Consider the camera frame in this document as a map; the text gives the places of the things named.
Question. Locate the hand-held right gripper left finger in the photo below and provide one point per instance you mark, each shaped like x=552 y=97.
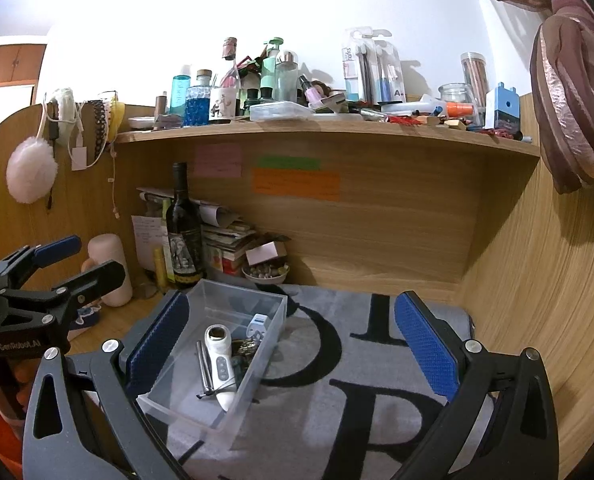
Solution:
x=157 y=345

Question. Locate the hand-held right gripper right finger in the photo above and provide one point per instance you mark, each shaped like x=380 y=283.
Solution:
x=427 y=350

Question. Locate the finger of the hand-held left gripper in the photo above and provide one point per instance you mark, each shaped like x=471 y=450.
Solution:
x=102 y=275
x=57 y=248

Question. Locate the silver metal cylinder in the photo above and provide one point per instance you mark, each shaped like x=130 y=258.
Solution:
x=203 y=365

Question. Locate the white handheld massager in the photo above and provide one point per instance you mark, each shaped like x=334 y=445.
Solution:
x=220 y=362

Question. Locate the black hair band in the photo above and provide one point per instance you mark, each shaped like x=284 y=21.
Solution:
x=200 y=396

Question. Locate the clear plastic storage box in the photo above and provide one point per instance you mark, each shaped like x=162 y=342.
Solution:
x=187 y=412

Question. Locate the bunch of keys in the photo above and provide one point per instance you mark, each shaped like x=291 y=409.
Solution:
x=244 y=348

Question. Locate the white power adapter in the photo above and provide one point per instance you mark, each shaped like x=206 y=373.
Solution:
x=258 y=322

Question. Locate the pink mug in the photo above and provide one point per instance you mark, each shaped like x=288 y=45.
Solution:
x=109 y=252

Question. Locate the clear glass dish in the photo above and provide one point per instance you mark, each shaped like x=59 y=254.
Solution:
x=148 y=291

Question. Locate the yellow tube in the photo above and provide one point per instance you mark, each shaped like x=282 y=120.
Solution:
x=160 y=265

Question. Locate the white paper note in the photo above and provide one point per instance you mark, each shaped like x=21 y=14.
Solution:
x=147 y=235

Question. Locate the white fluffy puff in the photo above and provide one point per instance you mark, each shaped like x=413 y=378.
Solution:
x=29 y=170

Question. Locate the dark wine bottle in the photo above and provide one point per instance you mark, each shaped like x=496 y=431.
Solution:
x=182 y=230

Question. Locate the white hanging tag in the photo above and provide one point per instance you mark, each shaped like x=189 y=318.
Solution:
x=78 y=159

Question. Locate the grey printed mat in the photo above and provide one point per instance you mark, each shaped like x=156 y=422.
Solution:
x=357 y=410

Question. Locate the bowl of small capsules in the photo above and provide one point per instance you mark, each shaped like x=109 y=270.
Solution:
x=264 y=279

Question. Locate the rolled white paper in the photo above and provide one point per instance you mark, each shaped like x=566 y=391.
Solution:
x=212 y=212

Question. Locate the black patterned headband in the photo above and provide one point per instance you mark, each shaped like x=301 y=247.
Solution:
x=97 y=125

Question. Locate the white fluffy headband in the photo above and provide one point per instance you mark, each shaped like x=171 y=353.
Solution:
x=65 y=105

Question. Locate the small cardboard box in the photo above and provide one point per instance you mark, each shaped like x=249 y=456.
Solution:
x=269 y=251

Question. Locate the yellow headband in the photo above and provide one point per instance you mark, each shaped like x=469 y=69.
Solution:
x=118 y=115

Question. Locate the small white dish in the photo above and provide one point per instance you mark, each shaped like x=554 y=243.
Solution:
x=141 y=122

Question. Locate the pink sticky note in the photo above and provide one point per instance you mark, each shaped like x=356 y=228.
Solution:
x=217 y=160

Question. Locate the small brown bottle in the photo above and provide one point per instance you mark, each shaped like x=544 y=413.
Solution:
x=161 y=105

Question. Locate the blue bead glass bottle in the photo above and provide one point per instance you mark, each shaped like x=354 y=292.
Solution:
x=197 y=107

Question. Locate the blue liquid bottle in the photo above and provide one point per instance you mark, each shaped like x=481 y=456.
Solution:
x=179 y=95

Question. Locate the white cartoon mug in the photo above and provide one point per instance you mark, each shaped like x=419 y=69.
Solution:
x=222 y=107

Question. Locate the orange sticky note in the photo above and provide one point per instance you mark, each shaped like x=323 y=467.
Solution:
x=297 y=185

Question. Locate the green sticky note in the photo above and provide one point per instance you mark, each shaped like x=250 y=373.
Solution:
x=287 y=162

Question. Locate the wooden shelf board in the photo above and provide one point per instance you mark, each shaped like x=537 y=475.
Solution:
x=327 y=136

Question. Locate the orange capped marker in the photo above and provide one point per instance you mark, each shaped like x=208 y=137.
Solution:
x=457 y=109

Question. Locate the clear lidded plastic container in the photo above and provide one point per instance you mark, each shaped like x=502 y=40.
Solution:
x=282 y=111

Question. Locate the blue pencil sharpener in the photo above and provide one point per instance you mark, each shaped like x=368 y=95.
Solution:
x=502 y=110

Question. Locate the glass jar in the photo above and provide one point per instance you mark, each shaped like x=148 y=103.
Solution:
x=454 y=96

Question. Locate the tall decorated bottle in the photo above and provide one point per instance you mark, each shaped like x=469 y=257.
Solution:
x=230 y=49

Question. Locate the green pump bottle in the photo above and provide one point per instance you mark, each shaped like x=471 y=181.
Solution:
x=269 y=71

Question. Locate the clear bottle silver cap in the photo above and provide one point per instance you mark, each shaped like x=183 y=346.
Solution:
x=287 y=80

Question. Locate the toothbrush blister pack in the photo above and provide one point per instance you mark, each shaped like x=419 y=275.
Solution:
x=389 y=76
x=359 y=65

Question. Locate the small pink bottle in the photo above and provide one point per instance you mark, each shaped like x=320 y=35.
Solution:
x=311 y=92

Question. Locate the pink brown curtain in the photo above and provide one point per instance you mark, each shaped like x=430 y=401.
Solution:
x=567 y=110

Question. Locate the clear tube of pencils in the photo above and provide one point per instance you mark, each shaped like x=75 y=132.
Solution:
x=474 y=75

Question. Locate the wooden wall cabinet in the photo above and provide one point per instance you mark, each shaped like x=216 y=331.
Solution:
x=7 y=65

